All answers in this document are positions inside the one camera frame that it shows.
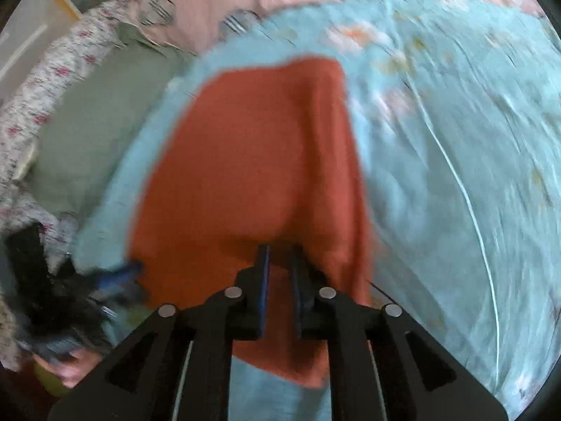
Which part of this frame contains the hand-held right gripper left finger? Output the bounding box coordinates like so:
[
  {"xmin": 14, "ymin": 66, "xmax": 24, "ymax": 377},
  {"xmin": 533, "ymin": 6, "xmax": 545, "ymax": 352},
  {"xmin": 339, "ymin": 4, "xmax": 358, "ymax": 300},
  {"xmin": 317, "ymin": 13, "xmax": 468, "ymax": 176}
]
[{"xmin": 47, "ymin": 244, "xmax": 271, "ymax": 421}]

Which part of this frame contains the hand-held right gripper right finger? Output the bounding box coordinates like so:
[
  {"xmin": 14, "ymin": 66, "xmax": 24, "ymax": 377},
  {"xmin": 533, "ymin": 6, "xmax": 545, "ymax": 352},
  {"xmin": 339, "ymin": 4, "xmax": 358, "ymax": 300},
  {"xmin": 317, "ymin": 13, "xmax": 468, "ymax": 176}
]
[{"xmin": 290, "ymin": 244, "xmax": 509, "ymax": 421}]

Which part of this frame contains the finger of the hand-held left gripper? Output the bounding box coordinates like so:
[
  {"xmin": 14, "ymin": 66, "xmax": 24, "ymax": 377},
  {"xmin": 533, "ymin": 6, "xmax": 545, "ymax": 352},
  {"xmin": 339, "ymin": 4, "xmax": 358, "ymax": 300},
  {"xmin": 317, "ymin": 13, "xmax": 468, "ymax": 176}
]
[{"xmin": 94, "ymin": 261, "xmax": 145, "ymax": 294}]

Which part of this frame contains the orange knit sweater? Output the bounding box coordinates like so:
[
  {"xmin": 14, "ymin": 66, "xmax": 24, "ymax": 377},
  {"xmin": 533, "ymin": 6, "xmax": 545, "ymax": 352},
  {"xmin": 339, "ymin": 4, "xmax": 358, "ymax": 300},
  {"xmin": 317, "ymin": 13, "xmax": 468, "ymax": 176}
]
[{"xmin": 127, "ymin": 54, "xmax": 382, "ymax": 391}]

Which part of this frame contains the person's left hand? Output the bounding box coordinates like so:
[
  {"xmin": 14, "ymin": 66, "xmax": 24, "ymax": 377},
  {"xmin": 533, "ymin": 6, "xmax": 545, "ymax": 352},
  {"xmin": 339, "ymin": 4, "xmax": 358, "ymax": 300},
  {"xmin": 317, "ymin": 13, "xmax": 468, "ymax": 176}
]
[{"xmin": 34, "ymin": 346, "xmax": 108, "ymax": 389}]

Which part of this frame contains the green pillow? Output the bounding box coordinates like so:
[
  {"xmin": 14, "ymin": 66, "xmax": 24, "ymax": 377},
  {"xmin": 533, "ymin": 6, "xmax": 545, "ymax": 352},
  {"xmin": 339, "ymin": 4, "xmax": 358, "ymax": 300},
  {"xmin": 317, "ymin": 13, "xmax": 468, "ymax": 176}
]
[{"xmin": 28, "ymin": 24, "xmax": 198, "ymax": 224}]

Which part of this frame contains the light blue floral quilt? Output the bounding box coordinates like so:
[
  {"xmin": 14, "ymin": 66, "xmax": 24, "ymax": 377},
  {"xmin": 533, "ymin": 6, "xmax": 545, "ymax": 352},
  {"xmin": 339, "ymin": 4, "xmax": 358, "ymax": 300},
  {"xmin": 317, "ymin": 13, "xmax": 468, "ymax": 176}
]
[{"xmin": 72, "ymin": 0, "xmax": 561, "ymax": 421}]

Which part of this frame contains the white floral pillow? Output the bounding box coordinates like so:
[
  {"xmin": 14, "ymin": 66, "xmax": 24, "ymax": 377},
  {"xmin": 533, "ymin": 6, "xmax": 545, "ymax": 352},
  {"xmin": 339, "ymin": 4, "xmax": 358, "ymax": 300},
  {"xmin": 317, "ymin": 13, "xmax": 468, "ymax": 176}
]
[{"xmin": 0, "ymin": 0, "xmax": 145, "ymax": 369}]

